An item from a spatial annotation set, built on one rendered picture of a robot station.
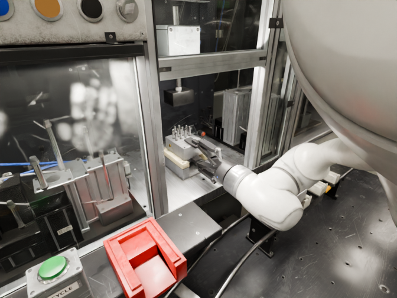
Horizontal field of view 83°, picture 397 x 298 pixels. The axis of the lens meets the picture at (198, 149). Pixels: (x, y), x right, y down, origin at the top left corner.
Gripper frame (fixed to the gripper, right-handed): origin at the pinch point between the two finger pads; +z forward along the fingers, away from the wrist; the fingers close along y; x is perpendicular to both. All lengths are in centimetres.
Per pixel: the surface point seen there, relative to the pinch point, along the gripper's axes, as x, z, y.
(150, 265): 31.0, -26.2, -7.5
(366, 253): -38, -54, -30
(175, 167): 6.5, 1.8, -6.5
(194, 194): 7.8, -12.0, -9.0
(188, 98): -1.8, 5.2, 17.1
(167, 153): 6.4, 7.1, -3.1
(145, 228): 28.3, -19.2, -3.9
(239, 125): -28.0, 3.3, 0.9
